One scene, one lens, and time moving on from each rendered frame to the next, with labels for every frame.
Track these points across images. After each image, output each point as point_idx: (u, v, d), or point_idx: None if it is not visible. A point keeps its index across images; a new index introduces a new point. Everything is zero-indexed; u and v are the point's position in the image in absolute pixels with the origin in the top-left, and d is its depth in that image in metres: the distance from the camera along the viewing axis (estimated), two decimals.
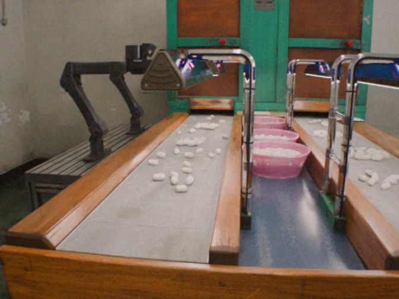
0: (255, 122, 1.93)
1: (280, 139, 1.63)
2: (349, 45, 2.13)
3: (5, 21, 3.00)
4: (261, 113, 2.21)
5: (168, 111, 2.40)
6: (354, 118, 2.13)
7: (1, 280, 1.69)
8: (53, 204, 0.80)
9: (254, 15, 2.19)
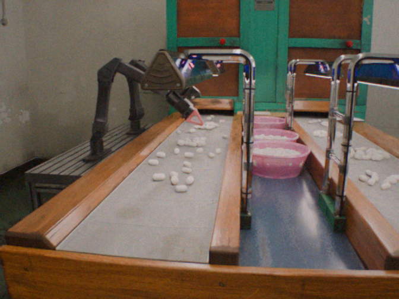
0: (255, 122, 1.93)
1: (280, 139, 1.63)
2: (349, 45, 2.13)
3: (5, 21, 3.00)
4: (261, 113, 2.21)
5: (168, 111, 2.40)
6: (354, 118, 2.13)
7: (1, 280, 1.69)
8: (53, 204, 0.80)
9: (254, 15, 2.19)
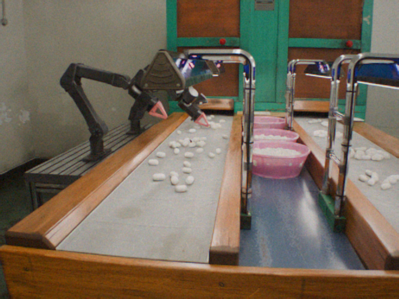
0: (255, 122, 1.93)
1: (280, 139, 1.63)
2: (349, 45, 2.13)
3: (5, 21, 3.00)
4: (261, 113, 2.21)
5: (168, 111, 2.40)
6: (354, 118, 2.13)
7: (1, 280, 1.69)
8: (53, 204, 0.80)
9: (254, 15, 2.19)
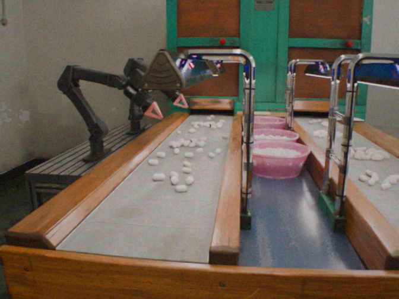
0: (255, 122, 1.93)
1: (280, 139, 1.63)
2: (349, 45, 2.13)
3: (5, 21, 3.00)
4: (261, 113, 2.21)
5: (168, 111, 2.40)
6: (354, 118, 2.13)
7: (1, 280, 1.69)
8: (53, 204, 0.80)
9: (254, 15, 2.19)
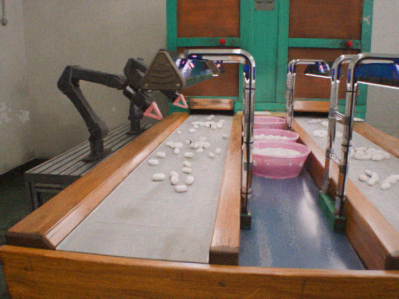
0: (255, 122, 1.93)
1: (280, 139, 1.63)
2: (349, 45, 2.13)
3: (5, 21, 3.00)
4: (261, 113, 2.21)
5: (168, 111, 2.40)
6: (354, 118, 2.13)
7: (1, 280, 1.69)
8: (53, 204, 0.80)
9: (254, 15, 2.19)
